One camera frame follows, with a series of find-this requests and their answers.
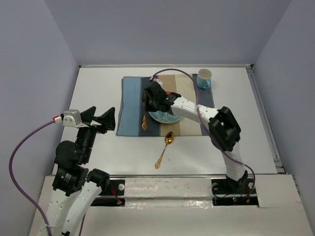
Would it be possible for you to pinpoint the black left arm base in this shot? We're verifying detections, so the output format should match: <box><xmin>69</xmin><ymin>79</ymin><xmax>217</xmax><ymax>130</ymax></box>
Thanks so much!
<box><xmin>91</xmin><ymin>178</ymin><xmax>126</xmax><ymax>207</ymax></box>

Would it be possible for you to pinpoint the blue white mug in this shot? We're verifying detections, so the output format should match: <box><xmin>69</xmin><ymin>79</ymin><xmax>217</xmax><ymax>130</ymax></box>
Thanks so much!
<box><xmin>196</xmin><ymin>69</ymin><xmax>212</xmax><ymax>89</ymax></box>

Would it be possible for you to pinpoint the red floral plate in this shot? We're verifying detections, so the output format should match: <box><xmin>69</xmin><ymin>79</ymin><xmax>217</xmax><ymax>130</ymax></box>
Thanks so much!
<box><xmin>147</xmin><ymin>91</ymin><xmax>184</xmax><ymax>123</ymax></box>

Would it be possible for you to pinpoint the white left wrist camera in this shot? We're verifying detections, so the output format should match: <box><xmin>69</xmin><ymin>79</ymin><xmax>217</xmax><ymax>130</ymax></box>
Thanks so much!
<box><xmin>62</xmin><ymin>110</ymin><xmax>82</xmax><ymax>127</ymax></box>

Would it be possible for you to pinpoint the striped blue beige cloth placemat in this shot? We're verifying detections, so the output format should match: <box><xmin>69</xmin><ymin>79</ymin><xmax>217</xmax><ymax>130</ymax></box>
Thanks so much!
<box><xmin>116</xmin><ymin>74</ymin><xmax>215</xmax><ymax>137</ymax></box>

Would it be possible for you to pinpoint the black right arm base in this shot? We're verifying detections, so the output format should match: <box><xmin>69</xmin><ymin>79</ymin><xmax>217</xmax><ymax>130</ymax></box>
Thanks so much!
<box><xmin>211</xmin><ymin>178</ymin><xmax>259</xmax><ymax>207</ymax></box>

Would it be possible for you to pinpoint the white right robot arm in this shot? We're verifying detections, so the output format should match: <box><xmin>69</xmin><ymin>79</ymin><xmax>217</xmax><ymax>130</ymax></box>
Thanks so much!
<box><xmin>142</xmin><ymin>82</ymin><xmax>248</xmax><ymax>193</ymax></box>

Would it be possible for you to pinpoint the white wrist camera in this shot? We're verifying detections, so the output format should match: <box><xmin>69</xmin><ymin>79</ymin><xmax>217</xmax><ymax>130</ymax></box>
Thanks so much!
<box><xmin>150</xmin><ymin>77</ymin><xmax>163</xmax><ymax>86</ymax></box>
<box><xmin>62</xmin><ymin>110</ymin><xmax>82</xmax><ymax>127</ymax></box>

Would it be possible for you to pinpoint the gold spoon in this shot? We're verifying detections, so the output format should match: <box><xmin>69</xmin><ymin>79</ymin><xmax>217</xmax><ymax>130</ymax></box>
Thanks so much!
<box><xmin>155</xmin><ymin>131</ymin><xmax>174</xmax><ymax>169</ymax></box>

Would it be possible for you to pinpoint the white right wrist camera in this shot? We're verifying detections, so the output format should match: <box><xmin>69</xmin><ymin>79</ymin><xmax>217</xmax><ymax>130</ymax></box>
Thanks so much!
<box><xmin>150</xmin><ymin>77</ymin><xmax>163</xmax><ymax>86</ymax></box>

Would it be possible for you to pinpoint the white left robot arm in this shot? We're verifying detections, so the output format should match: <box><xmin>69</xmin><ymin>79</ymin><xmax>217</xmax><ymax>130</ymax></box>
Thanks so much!
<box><xmin>44</xmin><ymin>106</ymin><xmax>116</xmax><ymax>236</ymax></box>

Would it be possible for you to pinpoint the gold fork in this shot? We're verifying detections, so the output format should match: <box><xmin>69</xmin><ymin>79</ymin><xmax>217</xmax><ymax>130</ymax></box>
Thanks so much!
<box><xmin>142</xmin><ymin>93</ymin><xmax>147</xmax><ymax>130</ymax></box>

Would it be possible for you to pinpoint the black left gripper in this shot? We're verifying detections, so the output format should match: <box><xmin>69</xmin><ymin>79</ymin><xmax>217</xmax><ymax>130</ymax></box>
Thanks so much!
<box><xmin>77</xmin><ymin>105</ymin><xmax>116</xmax><ymax>162</ymax></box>

